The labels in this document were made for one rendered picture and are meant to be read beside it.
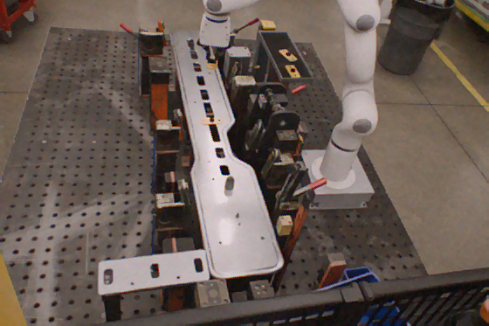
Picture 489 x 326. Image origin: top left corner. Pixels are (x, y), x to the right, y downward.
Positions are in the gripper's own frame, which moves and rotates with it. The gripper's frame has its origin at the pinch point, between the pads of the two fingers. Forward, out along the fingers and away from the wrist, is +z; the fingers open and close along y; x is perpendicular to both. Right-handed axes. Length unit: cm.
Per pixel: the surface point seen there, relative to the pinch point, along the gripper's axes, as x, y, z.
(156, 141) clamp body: 16.7, 17.4, 27.5
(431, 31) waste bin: -210, -195, 79
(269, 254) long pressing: 63, -21, 26
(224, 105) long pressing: -6.5, -7.3, 26.0
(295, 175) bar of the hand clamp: 47, -26, 9
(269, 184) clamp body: 32.2, -23.5, 29.7
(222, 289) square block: 78, -6, 20
